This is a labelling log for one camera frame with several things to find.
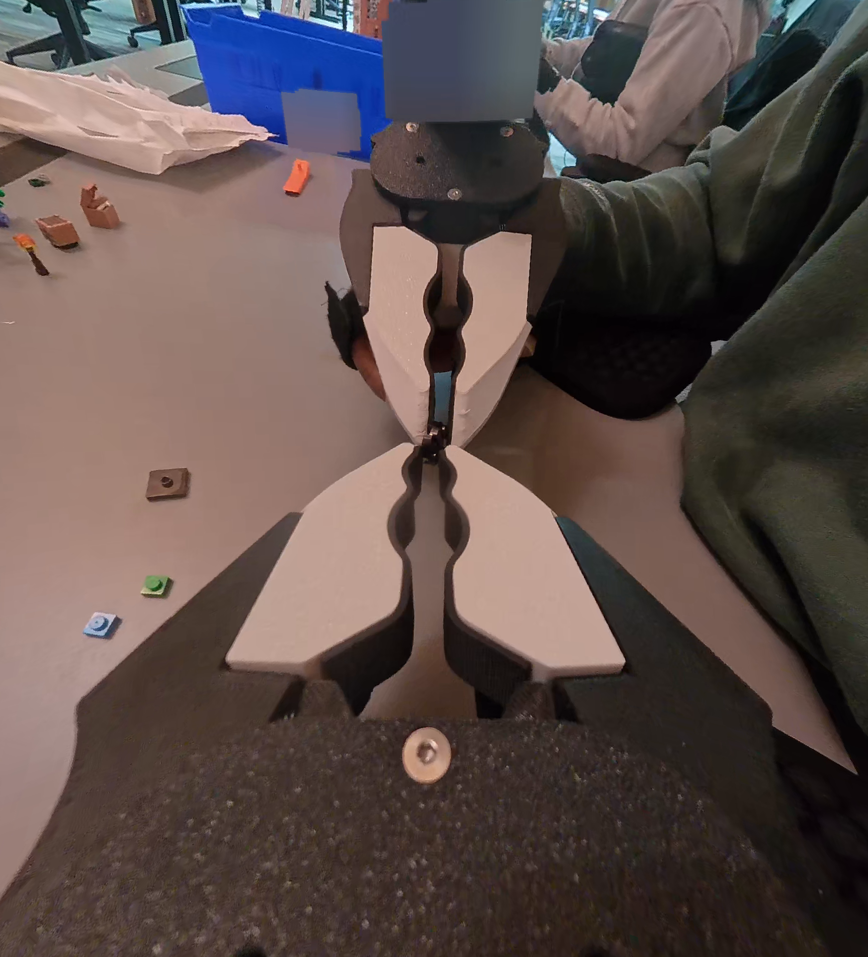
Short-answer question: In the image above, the black bag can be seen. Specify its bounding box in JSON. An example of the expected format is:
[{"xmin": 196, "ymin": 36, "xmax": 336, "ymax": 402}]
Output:
[{"xmin": 579, "ymin": 21, "xmax": 655, "ymax": 106}]

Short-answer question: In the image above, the person's green hoodie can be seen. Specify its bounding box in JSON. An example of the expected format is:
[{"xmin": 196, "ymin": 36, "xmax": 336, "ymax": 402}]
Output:
[{"xmin": 681, "ymin": 0, "xmax": 868, "ymax": 771}]

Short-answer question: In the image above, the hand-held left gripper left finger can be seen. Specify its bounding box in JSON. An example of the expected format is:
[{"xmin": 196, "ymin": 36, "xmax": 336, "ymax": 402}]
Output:
[{"xmin": 224, "ymin": 441, "xmax": 423, "ymax": 715}]

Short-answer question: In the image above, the brown toy brick figure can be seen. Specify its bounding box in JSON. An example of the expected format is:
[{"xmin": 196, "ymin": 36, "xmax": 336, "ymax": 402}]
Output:
[{"xmin": 81, "ymin": 184, "xmax": 121, "ymax": 229}]

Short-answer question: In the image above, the white paper bag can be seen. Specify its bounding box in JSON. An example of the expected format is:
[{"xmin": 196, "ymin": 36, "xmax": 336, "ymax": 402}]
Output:
[{"xmin": 0, "ymin": 58, "xmax": 278, "ymax": 176}]

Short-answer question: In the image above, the person's right forearm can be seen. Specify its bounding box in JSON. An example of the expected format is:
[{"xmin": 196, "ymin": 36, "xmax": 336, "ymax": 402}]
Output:
[{"xmin": 549, "ymin": 123, "xmax": 779, "ymax": 352}]

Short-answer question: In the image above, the person's right hand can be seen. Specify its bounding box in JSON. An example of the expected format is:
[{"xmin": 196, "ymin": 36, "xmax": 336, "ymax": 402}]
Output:
[{"xmin": 353, "ymin": 335, "xmax": 538, "ymax": 403}]

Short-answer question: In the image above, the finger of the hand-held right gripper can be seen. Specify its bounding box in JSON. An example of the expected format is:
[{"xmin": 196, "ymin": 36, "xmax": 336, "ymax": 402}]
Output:
[
  {"xmin": 447, "ymin": 232, "xmax": 535, "ymax": 450},
  {"xmin": 365, "ymin": 226, "xmax": 447, "ymax": 445}
]

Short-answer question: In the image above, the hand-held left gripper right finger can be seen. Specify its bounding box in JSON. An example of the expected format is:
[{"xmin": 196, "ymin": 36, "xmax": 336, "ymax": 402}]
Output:
[{"xmin": 440, "ymin": 443, "xmax": 628, "ymax": 711}]

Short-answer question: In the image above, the toy brick torch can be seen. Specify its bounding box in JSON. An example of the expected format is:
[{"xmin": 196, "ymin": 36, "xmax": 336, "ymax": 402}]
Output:
[{"xmin": 13, "ymin": 234, "xmax": 51, "ymax": 278}]

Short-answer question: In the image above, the blue plastic bin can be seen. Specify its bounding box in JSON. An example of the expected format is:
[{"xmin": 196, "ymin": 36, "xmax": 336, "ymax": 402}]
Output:
[{"xmin": 183, "ymin": 3, "xmax": 390, "ymax": 161}]

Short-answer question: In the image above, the grey desk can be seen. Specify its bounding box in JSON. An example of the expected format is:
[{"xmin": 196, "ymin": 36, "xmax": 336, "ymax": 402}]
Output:
[{"xmin": 0, "ymin": 41, "xmax": 857, "ymax": 947}]

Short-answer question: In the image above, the dark cloth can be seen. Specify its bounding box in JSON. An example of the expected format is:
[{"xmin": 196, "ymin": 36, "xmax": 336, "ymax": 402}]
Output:
[{"xmin": 724, "ymin": 0, "xmax": 865, "ymax": 132}]

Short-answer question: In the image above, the black office chair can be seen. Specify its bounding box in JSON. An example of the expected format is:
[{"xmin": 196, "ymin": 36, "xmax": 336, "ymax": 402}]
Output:
[
  {"xmin": 6, "ymin": 0, "xmax": 109, "ymax": 68},
  {"xmin": 129, "ymin": 0, "xmax": 184, "ymax": 49}
]

